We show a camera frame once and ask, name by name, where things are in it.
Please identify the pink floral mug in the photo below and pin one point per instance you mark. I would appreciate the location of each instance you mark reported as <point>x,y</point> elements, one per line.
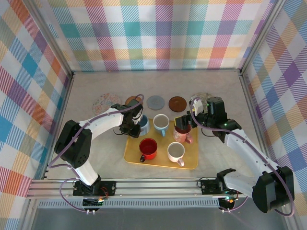
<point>180,137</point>

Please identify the large light blue mug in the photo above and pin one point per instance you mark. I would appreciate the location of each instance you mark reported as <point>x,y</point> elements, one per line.
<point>145,124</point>

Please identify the red enamel mug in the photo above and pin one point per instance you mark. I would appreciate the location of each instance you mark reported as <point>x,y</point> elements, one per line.
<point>148,146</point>

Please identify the small blue cup cream inside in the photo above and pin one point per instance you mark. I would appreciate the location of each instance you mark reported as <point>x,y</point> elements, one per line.
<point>161,121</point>

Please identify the speckled stone coaster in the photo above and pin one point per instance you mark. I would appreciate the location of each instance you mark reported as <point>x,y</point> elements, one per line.
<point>204,95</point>

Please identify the woven wicker coaster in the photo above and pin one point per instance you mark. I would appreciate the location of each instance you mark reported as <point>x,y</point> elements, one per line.
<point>131,99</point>

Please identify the floral bunny print coaster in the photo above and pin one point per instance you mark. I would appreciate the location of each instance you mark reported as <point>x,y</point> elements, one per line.
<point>105,102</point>

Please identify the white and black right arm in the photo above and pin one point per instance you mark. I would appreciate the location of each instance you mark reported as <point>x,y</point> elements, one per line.
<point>249,151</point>

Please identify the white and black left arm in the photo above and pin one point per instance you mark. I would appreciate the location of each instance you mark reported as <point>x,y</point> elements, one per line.
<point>103,121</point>

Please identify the brown round coaster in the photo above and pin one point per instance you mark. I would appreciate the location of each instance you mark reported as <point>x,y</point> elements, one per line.
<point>177,104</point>

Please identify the grey round coaster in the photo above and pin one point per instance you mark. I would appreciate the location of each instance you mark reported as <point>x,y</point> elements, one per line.
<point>156,102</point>

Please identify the yellow serving tray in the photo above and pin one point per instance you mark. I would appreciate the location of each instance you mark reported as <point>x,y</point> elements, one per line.
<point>161,164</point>

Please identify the aluminium side rail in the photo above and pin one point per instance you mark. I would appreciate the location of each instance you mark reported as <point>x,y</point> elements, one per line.
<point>65,100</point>
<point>254,115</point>

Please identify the aluminium front rail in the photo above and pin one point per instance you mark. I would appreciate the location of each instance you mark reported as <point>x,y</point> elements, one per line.
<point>156,187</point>

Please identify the aluminium back rail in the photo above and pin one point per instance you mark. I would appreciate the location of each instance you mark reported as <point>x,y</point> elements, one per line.
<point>156,70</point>

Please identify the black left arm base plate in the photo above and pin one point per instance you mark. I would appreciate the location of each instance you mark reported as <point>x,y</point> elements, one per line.
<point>108,188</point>

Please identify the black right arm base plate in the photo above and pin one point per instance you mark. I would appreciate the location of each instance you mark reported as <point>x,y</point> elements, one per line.
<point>208,187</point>

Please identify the aluminium frame post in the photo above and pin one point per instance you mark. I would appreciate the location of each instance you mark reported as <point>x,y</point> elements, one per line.
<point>261,36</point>
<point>52,36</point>

